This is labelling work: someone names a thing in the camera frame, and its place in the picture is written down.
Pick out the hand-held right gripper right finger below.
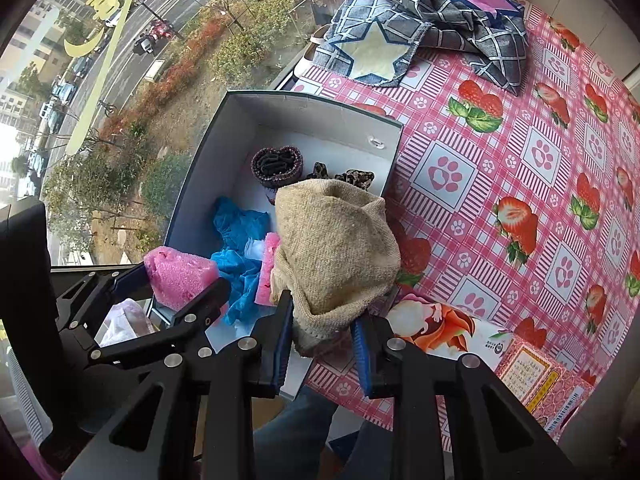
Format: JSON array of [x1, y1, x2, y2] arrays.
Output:
[[350, 312, 576, 480]]

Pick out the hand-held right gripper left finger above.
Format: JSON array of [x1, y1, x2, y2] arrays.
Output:
[[62, 289, 296, 480]]

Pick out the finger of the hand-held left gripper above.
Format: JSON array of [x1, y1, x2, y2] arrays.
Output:
[[52, 261, 151, 331], [87, 276, 233, 373]]

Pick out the pink fuzzy sock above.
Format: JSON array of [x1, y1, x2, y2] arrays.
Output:
[[144, 246, 221, 311]]

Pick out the blue cloth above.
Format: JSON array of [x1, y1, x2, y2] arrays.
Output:
[[210, 247, 266, 326], [214, 197, 271, 256]]

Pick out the cream beige sock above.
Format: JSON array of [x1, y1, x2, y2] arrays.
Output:
[[270, 179, 401, 356]]

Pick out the purple red green knitted hat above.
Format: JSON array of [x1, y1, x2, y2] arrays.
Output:
[[250, 145, 305, 206]]

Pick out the leopard print scrunchie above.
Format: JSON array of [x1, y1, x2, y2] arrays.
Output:
[[307, 161, 376, 193]]

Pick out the white cardboard box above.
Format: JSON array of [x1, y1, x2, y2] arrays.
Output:
[[150, 89, 405, 401]]

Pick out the pale plastic bag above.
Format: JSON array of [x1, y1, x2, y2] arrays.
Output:
[[100, 299, 156, 348]]

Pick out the person's legs in jeans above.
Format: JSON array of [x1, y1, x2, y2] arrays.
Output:
[[252, 385, 401, 480]]

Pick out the orange print tissue pack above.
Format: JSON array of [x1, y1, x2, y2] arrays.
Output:
[[387, 292, 516, 371]]

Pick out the pink patterned tissue box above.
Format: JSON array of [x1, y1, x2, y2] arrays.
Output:
[[495, 335, 596, 433]]

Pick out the long yellow window sticker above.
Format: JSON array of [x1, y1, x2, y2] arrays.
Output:
[[65, 0, 141, 156]]

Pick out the yellow crescent window sticker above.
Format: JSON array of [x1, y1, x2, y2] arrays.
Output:
[[64, 27, 106, 58]]

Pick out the pink strawberry print tablecloth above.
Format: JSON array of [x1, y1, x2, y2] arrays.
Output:
[[287, 0, 640, 431]]

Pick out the yellow character window sticker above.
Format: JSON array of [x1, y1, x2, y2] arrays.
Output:
[[85, 0, 123, 18]]

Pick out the denim cloth with star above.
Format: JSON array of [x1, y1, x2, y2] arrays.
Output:
[[312, 0, 433, 88]]

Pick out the grey plaid cloth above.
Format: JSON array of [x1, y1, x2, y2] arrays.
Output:
[[362, 0, 528, 96]]

